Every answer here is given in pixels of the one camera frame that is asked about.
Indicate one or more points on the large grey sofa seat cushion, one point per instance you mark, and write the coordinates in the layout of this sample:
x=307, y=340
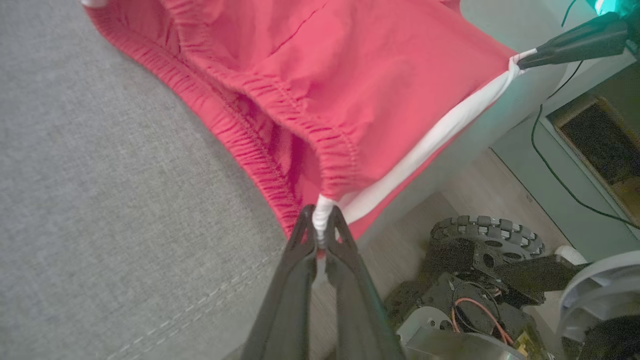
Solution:
x=100, y=200

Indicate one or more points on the red shorts with white panels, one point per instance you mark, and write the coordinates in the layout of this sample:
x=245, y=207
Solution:
x=350, y=75

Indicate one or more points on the black robot base chassis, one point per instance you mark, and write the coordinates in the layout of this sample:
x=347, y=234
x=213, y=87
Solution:
x=525, y=280

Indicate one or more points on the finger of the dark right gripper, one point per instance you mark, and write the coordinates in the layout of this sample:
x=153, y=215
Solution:
x=585, y=50
x=590, y=32

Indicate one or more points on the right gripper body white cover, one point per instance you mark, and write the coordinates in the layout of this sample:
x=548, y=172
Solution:
x=632, y=20

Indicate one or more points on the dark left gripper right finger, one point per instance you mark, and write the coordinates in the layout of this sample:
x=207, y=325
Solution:
x=360, y=310

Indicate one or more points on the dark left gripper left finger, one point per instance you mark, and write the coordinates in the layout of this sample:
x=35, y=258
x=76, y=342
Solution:
x=290, y=300

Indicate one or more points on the pale cabinet with dark panel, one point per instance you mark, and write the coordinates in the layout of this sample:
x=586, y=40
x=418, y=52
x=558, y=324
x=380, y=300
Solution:
x=520, y=165

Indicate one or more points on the black omni wheel grey rollers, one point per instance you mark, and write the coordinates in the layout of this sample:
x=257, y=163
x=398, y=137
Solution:
x=450, y=235

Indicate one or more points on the grey white robot waist column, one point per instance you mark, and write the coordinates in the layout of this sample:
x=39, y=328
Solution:
x=600, y=290

